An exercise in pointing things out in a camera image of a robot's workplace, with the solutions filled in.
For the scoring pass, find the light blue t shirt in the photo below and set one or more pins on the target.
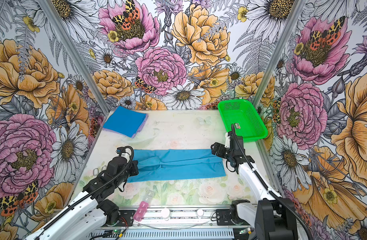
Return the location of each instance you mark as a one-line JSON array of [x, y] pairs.
[[172, 165]]

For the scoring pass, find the aluminium front rail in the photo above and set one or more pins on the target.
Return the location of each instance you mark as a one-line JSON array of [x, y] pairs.
[[184, 218]]

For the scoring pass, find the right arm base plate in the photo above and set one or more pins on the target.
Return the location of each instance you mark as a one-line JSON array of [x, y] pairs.
[[226, 218]]

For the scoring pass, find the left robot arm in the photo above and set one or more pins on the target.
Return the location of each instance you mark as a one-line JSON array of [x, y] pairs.
[[91, 208]]

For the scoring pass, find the aluminium corner post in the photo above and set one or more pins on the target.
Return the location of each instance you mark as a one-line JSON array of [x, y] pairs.
[[61, 30], [282, 41]]

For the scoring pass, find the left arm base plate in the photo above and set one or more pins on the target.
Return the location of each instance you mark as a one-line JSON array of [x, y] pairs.
[[126, 218]]

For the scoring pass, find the white bottle cap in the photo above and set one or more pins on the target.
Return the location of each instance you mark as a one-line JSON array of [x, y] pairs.
[[165, 214], [199, 213]]

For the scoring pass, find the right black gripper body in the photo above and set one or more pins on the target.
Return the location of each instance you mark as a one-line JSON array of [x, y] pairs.
[[223, 152]]

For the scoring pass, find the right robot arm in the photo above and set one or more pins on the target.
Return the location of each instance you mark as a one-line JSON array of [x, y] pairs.
[[273, 217]]

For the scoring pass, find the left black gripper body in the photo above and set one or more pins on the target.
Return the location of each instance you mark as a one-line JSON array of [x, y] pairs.
[[133, 172]]

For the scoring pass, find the white bottle cap right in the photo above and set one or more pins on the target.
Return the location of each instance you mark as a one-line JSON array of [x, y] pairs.
[[199, 213]]

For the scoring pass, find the pink clear plastic bottle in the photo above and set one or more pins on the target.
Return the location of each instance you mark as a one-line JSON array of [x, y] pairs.
[[143, 206]]

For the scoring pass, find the left aluminium corner post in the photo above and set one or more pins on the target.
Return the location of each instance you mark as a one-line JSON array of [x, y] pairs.
[[61, 30]]

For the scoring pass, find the green plastic basket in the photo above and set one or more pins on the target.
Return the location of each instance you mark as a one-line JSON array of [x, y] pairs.
[[242, 114]]

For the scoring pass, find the white bottle cap left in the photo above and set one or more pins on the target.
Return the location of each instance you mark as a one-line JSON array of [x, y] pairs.
[[165, 214]]

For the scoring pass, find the folded dark blue t shirt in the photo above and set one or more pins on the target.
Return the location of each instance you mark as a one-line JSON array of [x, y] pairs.
[[123, 120]]

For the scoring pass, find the right aluminium corner post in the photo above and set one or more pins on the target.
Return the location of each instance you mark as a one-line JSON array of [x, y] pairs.
[[282, 41]]

